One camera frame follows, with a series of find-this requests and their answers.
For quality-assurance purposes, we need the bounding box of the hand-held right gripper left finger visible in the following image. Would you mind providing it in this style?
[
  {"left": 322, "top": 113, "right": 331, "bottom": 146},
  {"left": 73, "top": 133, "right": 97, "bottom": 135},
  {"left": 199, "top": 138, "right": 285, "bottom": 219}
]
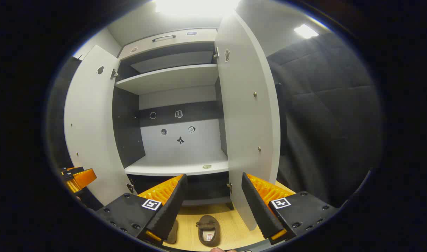
[{"left": 95, "top": 174, "right": 188, "bottom": 245}]

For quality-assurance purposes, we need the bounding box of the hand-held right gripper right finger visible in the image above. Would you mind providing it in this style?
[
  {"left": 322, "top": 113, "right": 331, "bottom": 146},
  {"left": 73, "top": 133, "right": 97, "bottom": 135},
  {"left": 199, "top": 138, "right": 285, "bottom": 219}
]
[{"left": 241, "top": 172, "right": 340, "bottom": 245}]

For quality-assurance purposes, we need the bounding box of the brown fuzzy shoe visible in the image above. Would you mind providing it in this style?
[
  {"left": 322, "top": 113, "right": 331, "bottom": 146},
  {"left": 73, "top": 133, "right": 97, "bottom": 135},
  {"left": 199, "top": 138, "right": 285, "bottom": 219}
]
[
  {"left": 164, "top": 220, "right": 179, "bottom": 245},
  {"left": 198, "top": 215, "right": 221, "bottom": 247}
]

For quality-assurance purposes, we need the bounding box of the white and grey shoe cabinet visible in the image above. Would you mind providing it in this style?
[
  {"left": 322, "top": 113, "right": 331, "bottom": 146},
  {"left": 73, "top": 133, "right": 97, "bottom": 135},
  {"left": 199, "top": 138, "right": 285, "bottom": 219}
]
[{"left": 112, "top": 28, "right": 235, "bottom": 210}]

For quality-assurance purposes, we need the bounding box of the white cabinet drawer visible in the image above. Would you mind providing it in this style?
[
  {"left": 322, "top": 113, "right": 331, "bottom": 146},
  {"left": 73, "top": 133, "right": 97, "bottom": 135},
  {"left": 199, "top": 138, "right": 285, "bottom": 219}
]
[{"left": 118, "top": 28, "right": 218, "bottom": 61}]

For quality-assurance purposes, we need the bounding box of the small ceiling light panel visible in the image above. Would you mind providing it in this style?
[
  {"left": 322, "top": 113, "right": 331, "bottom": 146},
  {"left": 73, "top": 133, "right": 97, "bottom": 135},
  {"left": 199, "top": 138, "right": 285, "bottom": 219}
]
[{"left": 293, "top": 24, "right": 320, "bottom": 39}]

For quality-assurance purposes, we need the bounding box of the large ceiling light panel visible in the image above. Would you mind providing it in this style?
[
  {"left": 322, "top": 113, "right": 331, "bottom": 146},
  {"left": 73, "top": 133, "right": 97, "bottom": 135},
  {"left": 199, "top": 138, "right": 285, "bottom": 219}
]
[{"left": 154, "top": 0, "right": 240, "bottom": 16}]

